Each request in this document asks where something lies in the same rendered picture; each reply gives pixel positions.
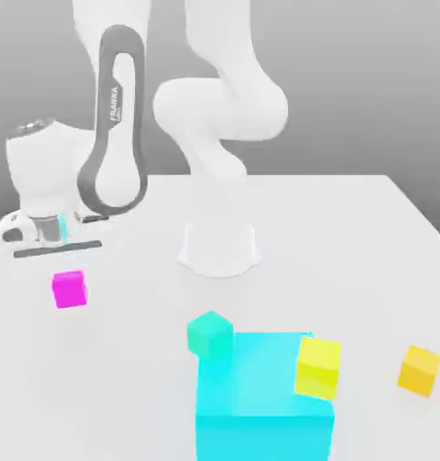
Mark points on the small teal cube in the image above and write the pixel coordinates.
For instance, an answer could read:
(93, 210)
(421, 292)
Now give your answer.
(208, 335)

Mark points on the small magenta cube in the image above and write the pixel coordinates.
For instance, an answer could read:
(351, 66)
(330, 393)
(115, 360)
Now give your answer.
(69, 290)

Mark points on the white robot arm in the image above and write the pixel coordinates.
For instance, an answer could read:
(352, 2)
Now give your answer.
(219, 108)

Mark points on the large cyan box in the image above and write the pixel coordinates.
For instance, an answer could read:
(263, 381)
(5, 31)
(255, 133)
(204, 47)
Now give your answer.
(262, 403)

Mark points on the small orange cube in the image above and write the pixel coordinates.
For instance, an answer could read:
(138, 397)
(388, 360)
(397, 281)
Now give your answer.
(419, 371)

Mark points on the small yellow cube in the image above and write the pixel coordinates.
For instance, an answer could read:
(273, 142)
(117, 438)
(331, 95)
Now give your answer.
(317, 368)

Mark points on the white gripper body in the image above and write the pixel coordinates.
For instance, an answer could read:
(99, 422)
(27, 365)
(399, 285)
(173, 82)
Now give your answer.
(57, 249)

